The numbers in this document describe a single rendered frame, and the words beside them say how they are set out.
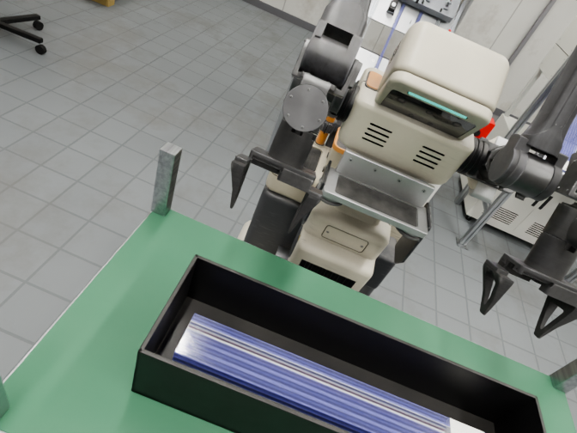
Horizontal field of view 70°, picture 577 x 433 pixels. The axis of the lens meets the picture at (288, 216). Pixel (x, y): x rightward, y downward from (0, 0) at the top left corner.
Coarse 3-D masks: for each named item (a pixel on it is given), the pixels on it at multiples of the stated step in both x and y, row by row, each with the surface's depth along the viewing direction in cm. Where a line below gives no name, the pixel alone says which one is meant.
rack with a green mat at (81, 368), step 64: (128, 256) 71; (192, 256) 75; (256, 256) 80; (64, 320) 59; (128, 320) 62; (384, 320) 79; (0, 384) 45; (64, 384) 53; (128, 384) 56; (512, 384) 78; (576, 384) 79
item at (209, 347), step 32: (192, 320) 61; (192, 352) 57; (224, 352) 59; (256, 352) 61; (288, 352) 62; (256, 384) 57; (288, 384) 59; (320, 384) 60; (352, 384) 62; (320, 416) 58; (352, 416) 58; (384, 416) 60; (416, 416) 62
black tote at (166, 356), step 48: (192, 288) 66; (240, 288) 63; (288, 336) 68; (336, 336) 65; (384, 336) 62; (144, 384) 53; (192, 384) 50; (384, 384) 68; (432, 384) 67; (480, 384) 64; (240, 432) 55; (288, 432) 52; (336, 432) 49; (528, 432) 62
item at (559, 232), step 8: (560, 208) 61; (568, 208) 59; (576, 208) 59; (552, 216) 62; (560, 216) 60; (568, 216) 59; (576, 216) 59; (552, 224) 61; (560, 224) 60; (568, 224) 59; (552, 232) 61; (560, 232) 60; (568, 248) 60
